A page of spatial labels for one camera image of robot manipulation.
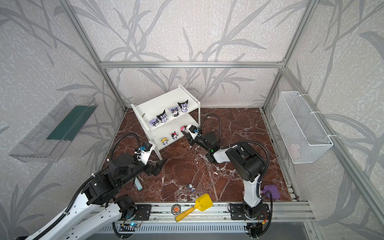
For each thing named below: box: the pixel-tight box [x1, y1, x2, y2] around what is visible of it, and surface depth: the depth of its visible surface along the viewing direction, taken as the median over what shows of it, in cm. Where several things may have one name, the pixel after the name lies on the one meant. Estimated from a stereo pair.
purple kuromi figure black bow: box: [149, 118, 159, 127], surface depth 67 cm
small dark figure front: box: [187, 183, 196, 192], surface depth 82 cm
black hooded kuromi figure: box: [156, 109, 169, 123], surface depth 68 cm
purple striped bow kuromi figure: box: [168, 106, 179, 117], surface depth 70 cm
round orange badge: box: [171, 203, 182, 216], surface depth 76 cm
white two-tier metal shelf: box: [130, 84, 201, 161], surface depth 77 cm
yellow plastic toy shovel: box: [175, 193, 213, 223], surface depth 77 cm
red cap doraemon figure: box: [171, 131, 179, 140], surface depth 83 cm
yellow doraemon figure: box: [161, 137, 169, 146], surface depth 81 cm
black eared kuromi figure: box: [177, 99, 189, 113], surface depth 72 cm
